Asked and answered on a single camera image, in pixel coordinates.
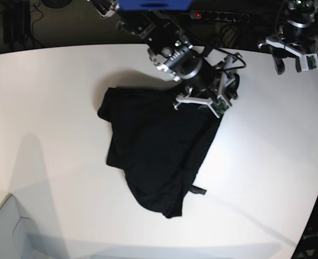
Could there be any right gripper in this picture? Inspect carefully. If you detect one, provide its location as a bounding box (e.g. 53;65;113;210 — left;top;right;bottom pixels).
173;55;240;115

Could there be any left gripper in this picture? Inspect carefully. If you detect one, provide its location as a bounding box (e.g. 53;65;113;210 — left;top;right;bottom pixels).
258;35;318;75

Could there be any black t-shirt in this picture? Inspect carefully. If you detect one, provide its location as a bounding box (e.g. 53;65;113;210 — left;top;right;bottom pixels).
97;85;221;218

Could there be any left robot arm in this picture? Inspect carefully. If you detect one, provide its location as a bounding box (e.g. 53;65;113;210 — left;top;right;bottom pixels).
258;1;318;75

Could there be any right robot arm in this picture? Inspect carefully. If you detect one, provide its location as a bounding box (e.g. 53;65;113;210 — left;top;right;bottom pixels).
91;1;246;118

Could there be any black power strip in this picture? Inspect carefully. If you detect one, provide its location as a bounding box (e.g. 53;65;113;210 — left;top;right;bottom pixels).
188;10;251;24

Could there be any blue box overhead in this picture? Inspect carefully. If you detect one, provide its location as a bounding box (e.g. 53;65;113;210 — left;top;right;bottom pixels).
118;0;192;11

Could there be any black equipment box left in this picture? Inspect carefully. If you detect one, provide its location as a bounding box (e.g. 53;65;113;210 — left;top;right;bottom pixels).
3;1;31;45

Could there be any white bin bottom left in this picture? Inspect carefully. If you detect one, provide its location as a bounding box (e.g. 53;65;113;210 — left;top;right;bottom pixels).
0;193;67;259

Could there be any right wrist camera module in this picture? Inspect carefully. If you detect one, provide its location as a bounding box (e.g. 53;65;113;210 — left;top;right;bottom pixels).
211;95;232;118

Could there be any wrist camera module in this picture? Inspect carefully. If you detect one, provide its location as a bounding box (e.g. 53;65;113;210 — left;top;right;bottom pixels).
296;53;318;72
211;95;232;118

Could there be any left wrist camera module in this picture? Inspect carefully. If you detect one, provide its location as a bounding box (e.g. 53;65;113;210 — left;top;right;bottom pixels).
296;53;318;72

